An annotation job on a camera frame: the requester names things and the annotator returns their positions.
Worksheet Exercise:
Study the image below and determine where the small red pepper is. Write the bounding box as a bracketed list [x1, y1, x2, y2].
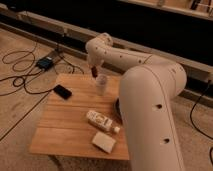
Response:
[91, 67, 98, 78]

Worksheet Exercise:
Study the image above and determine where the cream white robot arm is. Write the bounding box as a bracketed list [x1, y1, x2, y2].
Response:
[85, 33, 187, 171]

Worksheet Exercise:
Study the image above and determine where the white ceramic cup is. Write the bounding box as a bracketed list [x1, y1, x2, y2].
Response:
[95, 74, 108, 95]

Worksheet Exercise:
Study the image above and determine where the black smartphone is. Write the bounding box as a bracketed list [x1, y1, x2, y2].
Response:
[53, 85, 72, 100]

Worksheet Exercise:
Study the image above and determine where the blue black power adapter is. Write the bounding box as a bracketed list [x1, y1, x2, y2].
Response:
[36, 57, 53, 70]

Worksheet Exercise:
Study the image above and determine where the black bowl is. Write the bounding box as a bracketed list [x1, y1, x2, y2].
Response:
[115, 98, 122, 119]

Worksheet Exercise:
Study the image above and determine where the white plastic bottle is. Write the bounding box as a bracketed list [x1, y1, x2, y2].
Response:
[86, 110, 120, 134]

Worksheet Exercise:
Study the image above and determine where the long wooden beam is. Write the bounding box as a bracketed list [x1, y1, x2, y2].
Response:
[0, 4, 213, 82]

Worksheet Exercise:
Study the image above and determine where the wooden table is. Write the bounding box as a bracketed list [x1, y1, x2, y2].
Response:
[29, 74, 129, 160]

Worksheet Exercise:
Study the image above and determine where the white sponge block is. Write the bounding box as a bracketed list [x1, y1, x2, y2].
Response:
[92, 132, 116, 153]

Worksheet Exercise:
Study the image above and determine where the black floor cable left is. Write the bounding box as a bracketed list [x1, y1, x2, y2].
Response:
[0, 39, 85, 141]

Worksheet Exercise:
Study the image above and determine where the black cable right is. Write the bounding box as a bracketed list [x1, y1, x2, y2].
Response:
[189, 79, 213, 168]

